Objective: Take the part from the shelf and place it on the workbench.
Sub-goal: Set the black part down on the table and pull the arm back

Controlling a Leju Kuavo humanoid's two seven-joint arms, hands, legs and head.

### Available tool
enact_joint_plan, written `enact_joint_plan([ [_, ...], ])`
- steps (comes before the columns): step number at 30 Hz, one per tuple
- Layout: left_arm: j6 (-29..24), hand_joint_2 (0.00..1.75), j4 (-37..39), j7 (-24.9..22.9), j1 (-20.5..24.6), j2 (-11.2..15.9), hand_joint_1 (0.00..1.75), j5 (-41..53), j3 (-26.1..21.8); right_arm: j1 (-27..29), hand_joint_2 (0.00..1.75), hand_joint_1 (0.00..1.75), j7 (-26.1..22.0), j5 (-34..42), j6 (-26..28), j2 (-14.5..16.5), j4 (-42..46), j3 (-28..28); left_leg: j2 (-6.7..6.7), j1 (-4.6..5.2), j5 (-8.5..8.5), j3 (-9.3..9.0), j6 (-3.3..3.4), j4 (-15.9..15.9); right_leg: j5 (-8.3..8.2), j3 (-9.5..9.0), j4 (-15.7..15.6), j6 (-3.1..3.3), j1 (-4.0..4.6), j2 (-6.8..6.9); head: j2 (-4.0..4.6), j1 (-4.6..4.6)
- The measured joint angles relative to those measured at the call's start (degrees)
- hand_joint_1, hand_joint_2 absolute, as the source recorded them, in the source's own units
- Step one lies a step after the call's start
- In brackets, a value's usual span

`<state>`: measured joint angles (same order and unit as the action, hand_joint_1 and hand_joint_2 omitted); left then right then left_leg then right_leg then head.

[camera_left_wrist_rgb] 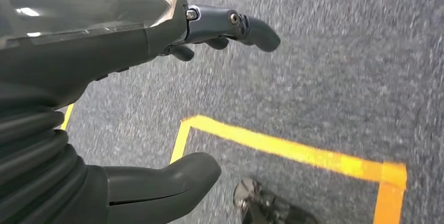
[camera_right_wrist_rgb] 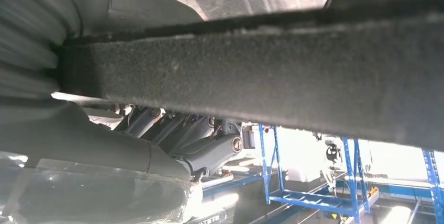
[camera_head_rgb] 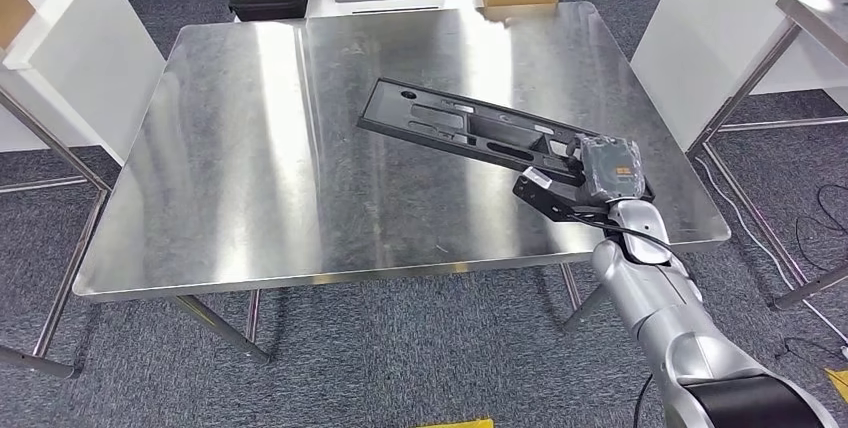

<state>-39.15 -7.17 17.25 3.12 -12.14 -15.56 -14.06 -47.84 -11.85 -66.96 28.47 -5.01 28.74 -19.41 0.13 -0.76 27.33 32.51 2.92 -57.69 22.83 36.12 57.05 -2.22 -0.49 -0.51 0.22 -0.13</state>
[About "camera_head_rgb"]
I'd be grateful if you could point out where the yellow floor tape rectangle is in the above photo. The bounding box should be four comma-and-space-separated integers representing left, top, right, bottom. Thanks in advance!
413, 418, 496, 428

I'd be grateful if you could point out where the steel workbench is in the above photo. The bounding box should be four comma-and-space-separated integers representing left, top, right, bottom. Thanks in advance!
72, 2, 732, 367

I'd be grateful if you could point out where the black looped floor cable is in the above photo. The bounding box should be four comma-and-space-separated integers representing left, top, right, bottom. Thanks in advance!
793, 183, 848, 274

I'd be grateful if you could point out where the white partition panel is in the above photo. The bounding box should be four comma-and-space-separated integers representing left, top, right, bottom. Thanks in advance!
630, 0, 848, 153
0, 0, 167, 167

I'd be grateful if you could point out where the black camera bracket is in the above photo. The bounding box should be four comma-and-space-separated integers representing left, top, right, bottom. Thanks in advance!
511, 176, 614, 224

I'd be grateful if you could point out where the yellow floor tape outline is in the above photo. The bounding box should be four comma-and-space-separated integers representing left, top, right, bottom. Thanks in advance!
824, 368, 848, 406

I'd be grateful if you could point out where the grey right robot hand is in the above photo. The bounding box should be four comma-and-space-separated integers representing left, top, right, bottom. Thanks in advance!
566, 133, 647, 206

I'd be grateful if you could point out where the black plastic panel part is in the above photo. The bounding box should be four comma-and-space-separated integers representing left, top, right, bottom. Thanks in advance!
357, 77, 656, 204

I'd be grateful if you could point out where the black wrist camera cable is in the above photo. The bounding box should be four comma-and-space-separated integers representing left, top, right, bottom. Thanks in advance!
569, 212, 677, 261

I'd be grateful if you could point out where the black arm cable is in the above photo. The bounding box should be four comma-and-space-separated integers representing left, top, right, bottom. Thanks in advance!
632, 373, 655, 428

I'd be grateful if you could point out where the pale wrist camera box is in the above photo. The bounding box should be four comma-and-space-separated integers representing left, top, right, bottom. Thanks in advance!
521, 166, 553, 189

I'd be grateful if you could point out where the brown cardboard sheet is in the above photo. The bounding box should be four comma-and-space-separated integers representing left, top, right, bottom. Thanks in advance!
0, 0, 36, 52

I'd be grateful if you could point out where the steel table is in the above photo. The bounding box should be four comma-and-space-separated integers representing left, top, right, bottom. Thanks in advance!
685, 0, 848, 312
0, 87, 113, 381

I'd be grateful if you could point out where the white floor cable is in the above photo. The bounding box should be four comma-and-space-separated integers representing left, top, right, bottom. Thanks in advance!
694, 156, 848, 347

